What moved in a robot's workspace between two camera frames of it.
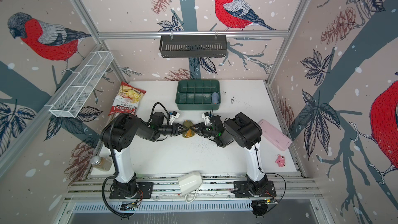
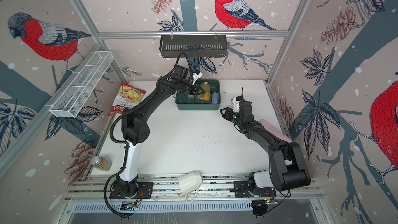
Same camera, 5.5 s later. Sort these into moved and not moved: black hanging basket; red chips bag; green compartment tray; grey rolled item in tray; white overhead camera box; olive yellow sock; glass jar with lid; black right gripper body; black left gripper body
Moved: black left gripper body; olive yellow sock; black right gripper body
Not moved: black hanging basket; white overhead camera box; green compartment tray; grey rolled item in tray; glass jar with lid; red chips bag
